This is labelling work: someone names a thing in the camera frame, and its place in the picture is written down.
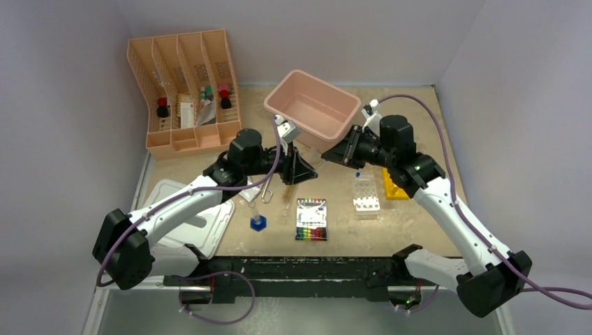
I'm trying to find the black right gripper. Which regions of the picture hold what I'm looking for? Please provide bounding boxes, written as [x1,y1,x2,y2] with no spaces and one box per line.
[323,126,395,171]

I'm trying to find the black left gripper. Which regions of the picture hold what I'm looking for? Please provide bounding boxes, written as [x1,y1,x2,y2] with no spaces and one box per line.
[244,138,317,185]

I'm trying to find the wire test tube brush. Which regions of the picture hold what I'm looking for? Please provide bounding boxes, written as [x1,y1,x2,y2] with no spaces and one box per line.
[281,185,297,204]

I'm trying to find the metal crucible tongs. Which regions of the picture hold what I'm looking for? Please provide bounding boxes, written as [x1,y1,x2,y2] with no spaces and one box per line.
[261,177,274,204]

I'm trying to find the pink plastic bin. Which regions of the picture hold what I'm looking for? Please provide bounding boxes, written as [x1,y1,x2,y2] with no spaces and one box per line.
[264,70,361,154]

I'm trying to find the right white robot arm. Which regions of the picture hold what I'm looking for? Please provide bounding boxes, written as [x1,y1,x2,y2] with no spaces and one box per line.
[321,115,532,318]

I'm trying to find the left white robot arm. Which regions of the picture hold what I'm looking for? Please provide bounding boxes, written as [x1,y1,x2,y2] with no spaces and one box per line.
[91,124,318,290]

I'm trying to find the coloured marker pen pack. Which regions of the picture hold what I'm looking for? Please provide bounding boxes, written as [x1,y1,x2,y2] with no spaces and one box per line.
[295,198,327,241]

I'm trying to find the clear plastic well tray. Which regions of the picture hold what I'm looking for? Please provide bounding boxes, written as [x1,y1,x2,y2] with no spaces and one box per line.
[352,173,380,217]

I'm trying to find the white sachet packet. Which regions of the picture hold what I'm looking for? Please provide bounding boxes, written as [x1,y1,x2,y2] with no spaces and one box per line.
[238,184,261,202]

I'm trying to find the yellow test tube rack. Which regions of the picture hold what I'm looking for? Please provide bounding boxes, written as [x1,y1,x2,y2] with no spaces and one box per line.
[381,167,410,200]

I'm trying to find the clear ruler set packet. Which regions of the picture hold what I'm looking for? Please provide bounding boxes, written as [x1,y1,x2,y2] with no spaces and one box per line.
[195,100,216,126]

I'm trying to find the white plastic lid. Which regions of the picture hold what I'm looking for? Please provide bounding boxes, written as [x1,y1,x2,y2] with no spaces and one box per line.
[144,179,235,259]

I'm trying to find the red black stamp right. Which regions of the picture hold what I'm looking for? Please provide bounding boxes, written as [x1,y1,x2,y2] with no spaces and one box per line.
[218,83,232,110]

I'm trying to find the red black stamp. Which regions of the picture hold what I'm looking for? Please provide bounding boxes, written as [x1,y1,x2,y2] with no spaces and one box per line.
[156,97,170,118]
[218,83,232,110]

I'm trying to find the green grey eraser block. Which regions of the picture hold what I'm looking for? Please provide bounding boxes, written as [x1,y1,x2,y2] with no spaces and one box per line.
[205,86,214,100]

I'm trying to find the white card box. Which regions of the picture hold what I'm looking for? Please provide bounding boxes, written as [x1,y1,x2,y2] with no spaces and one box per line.
[179,102,195,128]

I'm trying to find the peach plastic desk organizer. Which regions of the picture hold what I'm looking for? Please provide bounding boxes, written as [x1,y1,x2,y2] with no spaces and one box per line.
[126,29,242,161]

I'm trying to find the red black stamp left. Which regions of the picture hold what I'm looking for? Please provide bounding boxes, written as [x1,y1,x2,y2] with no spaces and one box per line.
[156,97,170,118]

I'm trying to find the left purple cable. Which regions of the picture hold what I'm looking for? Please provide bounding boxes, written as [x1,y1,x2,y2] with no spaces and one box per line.
[96,115,284,325]

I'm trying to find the purple cable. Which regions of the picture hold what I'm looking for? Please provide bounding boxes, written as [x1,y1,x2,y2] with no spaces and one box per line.
[374,94,592,315]
[96,115,284,325]

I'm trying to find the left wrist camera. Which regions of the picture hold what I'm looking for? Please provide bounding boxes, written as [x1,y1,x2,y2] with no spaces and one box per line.
[273,114,301,144]

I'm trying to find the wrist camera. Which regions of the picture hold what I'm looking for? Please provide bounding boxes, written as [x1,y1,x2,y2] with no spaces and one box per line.
[273,114,301,144]
[362,99,382,136]

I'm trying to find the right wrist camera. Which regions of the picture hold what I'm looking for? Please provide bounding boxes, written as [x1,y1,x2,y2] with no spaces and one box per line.
[362,99,382,136]

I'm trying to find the black aluminium base frame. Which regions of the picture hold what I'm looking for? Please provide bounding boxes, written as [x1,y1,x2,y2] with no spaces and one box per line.
[83,233,517,335]

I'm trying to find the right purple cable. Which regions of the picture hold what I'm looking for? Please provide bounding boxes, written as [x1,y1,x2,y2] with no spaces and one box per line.
[374,94,592,315]

